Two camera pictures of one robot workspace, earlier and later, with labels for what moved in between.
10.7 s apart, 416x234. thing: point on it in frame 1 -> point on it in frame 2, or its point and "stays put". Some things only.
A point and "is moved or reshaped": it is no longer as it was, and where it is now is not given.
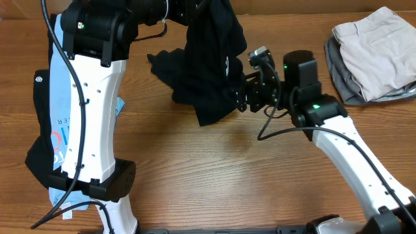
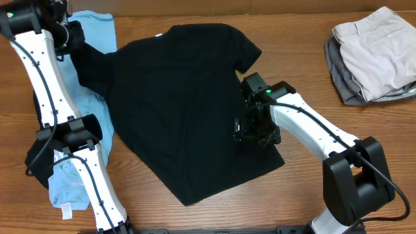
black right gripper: (251, 87) -> (242, 130)
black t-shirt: (206, 74) is moved or reshaped
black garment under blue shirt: (39, 159) stays put
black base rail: (285, 229) stays put
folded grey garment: (349, 87) stays put
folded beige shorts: (379, 51) stays put
